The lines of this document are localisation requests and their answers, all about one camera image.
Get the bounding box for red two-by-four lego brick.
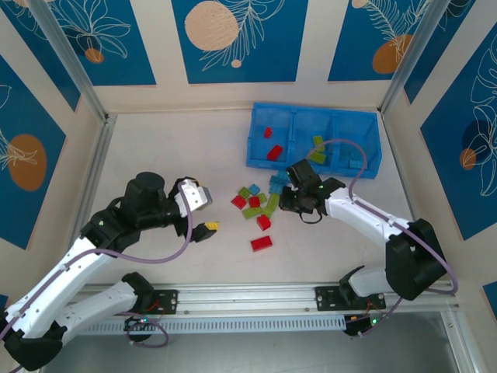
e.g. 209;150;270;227
250;235;274;253

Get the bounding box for blue plastic bin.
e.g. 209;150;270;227
245;102;297;171
332;109;384;180
289;105;339;176

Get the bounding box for black controller board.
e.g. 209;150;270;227
123;316;157;332
344;315;384;338

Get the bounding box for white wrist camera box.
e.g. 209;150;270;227
173;179;214;213

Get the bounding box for short black cable loop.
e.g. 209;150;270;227
298;209;324;225

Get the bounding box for aluminium frame post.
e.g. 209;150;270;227
79;114;117;234
29;0;117;125
440;306;479;373
378;0;451;116

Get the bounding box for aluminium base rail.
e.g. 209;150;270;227
83;283;460;316

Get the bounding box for grey slotted cable duct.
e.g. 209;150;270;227
75;314;347;336

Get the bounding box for purple looped cable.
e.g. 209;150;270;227
126;310;170;349

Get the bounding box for blue floral wall panel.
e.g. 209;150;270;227
172;0;310;85
421;34;497;242
0;6;82;113
0;54;68;250
328;0;433;82
50;0;157;87
403;0;497;105

